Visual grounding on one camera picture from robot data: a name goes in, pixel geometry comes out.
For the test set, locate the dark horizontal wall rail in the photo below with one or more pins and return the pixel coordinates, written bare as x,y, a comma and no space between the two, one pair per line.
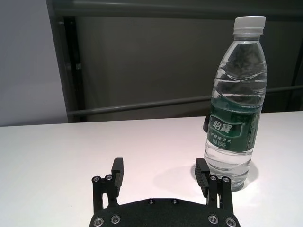
165,102

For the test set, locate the green push button black base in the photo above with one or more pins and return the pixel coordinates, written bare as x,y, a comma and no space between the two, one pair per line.
205,124

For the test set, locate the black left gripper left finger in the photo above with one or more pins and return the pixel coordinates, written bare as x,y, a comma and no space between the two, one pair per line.
116,179

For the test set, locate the clear water bottle green label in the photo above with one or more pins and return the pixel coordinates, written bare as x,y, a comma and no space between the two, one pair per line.
234,118

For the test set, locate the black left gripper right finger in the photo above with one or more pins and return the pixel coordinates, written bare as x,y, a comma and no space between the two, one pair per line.
203,177

